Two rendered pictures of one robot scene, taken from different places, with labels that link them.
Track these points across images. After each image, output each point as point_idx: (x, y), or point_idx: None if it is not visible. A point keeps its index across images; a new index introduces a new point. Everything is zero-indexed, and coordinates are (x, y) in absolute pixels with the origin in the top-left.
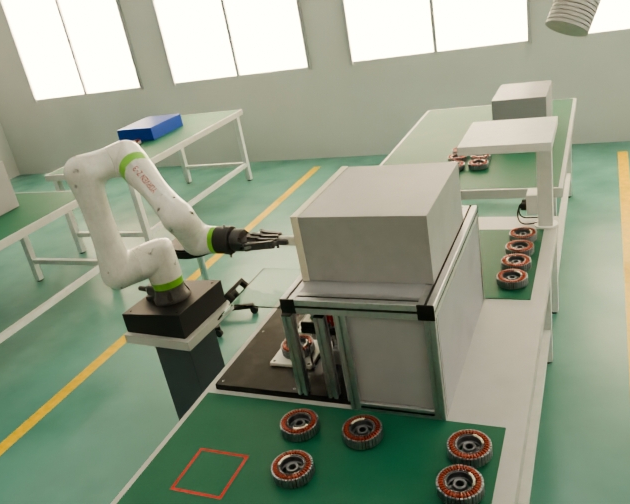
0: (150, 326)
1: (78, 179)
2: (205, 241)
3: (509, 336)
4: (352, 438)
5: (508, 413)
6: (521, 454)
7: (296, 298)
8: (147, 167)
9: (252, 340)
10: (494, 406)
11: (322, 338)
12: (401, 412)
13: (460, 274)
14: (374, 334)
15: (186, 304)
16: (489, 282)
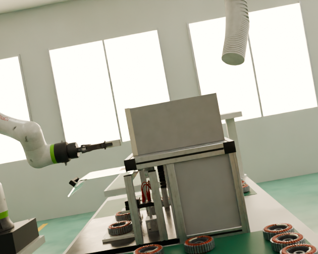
0: None
1: None
2: (48, 151)
3: (258, 204)
4: (196, 244)
5: (286, 221)
6: (311, 230)
7: (136, 157)
8: None
9: (77, 239)
10: (275, 222)
11: (155, 189)
12: (218, 235)
13: None
14: (194, 174)
15: (14, 228)
16: None
